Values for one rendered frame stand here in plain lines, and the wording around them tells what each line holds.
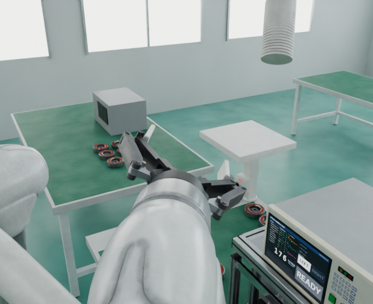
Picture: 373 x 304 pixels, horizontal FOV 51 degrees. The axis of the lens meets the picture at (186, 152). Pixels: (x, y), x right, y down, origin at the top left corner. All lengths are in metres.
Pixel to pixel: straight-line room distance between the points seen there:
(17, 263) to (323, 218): 0.92
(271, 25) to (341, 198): 1.07
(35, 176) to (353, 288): 0.81
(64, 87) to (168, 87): 1.53
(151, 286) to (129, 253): 0.04
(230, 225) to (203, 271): 1.84
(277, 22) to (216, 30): 4.16
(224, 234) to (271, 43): 1.00
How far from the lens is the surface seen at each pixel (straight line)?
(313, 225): 1.22
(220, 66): 6.42
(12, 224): 0.88
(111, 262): 0.32
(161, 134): 3.27
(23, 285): 0.55
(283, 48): 2.09
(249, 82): 6.84
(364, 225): 1.28
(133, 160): 0.52
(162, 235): 0.32
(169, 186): 0.42
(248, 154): 1.87
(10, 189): 0.83
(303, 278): 1.26
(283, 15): 2.15
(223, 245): 2.02
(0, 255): 0.57
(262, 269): 1.37
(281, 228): 1.26
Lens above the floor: 1.99
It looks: 25 degrees down
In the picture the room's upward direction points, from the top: straight up
